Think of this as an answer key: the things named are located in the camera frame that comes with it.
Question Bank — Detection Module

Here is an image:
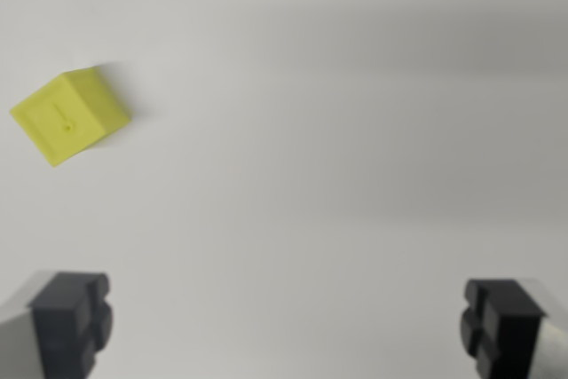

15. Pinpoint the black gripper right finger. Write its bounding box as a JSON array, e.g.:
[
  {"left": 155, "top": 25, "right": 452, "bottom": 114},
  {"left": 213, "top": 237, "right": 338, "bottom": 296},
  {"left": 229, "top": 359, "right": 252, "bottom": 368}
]
[{"left": 459, "top": 278, "right": 568, "bottom": 379}]

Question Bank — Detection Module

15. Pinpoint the yellow cube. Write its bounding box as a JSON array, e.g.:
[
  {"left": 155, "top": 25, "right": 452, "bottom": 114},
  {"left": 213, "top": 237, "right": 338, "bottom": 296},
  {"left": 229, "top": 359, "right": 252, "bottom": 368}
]
[{"left": 10, "top": 66, "right": 131, "bottom": 168}]

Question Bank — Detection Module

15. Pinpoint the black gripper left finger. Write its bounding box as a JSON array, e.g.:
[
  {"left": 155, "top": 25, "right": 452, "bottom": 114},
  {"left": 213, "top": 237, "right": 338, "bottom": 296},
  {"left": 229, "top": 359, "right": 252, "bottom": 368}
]
[{"left": 0, "top": 269, "right": 114, "bottom": 379}]

